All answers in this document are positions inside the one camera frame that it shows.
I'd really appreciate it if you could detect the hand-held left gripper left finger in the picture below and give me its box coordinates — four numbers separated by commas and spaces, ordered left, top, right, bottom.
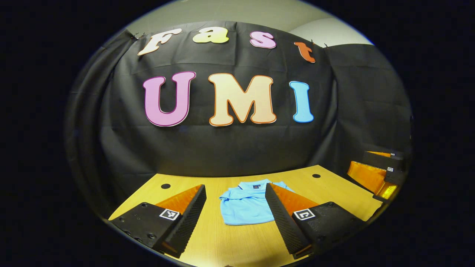
109, 184, 207, 259

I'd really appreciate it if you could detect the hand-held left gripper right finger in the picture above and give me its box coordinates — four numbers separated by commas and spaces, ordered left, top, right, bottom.
265, 182, 366, 260

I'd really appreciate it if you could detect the light blue T-shirt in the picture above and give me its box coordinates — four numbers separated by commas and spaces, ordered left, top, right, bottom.
219, 179, 294, 226

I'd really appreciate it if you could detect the black backdrop cloth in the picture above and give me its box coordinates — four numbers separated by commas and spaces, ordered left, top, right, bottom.
65, 20, 413, 220

